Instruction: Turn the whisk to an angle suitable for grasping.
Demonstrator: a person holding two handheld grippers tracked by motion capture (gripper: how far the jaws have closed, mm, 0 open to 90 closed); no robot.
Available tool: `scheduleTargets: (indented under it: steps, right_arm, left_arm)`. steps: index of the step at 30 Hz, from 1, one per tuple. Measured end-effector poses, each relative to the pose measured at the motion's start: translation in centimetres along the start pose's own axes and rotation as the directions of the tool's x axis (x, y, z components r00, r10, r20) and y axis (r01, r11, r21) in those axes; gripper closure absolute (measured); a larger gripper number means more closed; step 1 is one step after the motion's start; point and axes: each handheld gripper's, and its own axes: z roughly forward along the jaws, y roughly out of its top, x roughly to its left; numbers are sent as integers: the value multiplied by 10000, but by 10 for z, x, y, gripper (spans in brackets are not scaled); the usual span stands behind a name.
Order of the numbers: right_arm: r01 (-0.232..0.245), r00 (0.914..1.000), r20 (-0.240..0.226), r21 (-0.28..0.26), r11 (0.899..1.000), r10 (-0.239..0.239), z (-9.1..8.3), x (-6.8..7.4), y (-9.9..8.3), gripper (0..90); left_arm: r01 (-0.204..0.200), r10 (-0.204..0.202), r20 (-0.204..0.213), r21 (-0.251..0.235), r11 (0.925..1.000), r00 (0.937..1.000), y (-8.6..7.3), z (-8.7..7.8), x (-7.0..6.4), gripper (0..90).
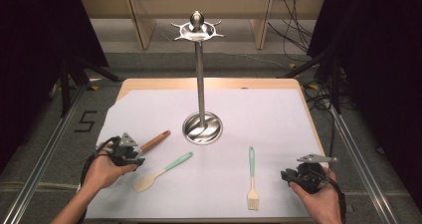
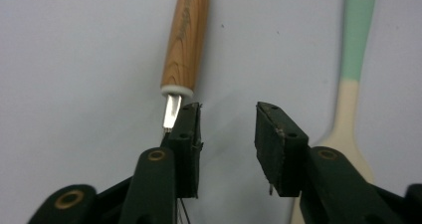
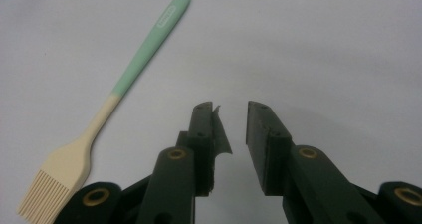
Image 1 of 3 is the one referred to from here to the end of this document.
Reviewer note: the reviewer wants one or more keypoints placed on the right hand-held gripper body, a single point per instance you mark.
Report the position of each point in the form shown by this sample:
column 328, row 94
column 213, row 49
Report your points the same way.
column 313, row 176

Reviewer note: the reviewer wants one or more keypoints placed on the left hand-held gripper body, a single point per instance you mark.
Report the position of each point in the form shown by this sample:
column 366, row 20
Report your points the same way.
column 124, row 152

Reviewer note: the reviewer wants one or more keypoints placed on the steel utensil stand with hooks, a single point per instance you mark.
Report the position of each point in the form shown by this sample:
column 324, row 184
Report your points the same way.
column 200, row 84

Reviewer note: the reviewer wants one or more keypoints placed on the person's right hand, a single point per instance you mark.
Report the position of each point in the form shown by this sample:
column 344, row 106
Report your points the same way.
column 320, row 200

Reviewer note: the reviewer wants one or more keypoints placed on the person's left hand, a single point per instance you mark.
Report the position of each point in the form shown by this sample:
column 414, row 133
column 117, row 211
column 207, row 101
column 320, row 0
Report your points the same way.
column 104, row 174

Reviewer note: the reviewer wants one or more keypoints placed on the yellow tape piece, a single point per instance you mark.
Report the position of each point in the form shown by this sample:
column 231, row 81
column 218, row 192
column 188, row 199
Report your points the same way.
column 313, row 86
column 292, row 66
column 94, row 88

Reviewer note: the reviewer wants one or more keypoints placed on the white table sheet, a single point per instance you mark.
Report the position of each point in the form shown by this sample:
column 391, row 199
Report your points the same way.
column 215, row 184

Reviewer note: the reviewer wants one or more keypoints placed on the black tripod stand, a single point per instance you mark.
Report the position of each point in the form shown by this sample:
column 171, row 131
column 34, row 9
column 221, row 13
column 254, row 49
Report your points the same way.
column 335, row 84
column 65, row 84

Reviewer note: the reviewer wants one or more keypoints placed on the black curtain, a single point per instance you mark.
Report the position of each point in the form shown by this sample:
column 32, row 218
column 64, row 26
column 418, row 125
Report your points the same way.
column 40, row 51
column 381, row 68

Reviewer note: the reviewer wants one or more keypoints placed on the light wooden desk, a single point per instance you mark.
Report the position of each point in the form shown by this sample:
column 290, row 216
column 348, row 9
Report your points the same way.
column 232, row 5

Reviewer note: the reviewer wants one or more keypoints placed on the aluminium floor rail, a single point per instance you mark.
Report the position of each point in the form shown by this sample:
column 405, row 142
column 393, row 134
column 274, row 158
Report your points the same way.
column 43, row 161
column 361, row 164

